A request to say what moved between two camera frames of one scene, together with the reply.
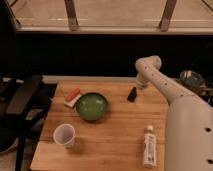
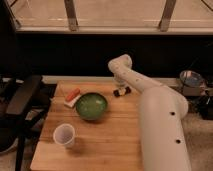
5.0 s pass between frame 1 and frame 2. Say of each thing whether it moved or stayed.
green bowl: stayed
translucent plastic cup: stayed
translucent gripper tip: moved
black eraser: moved
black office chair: stayed
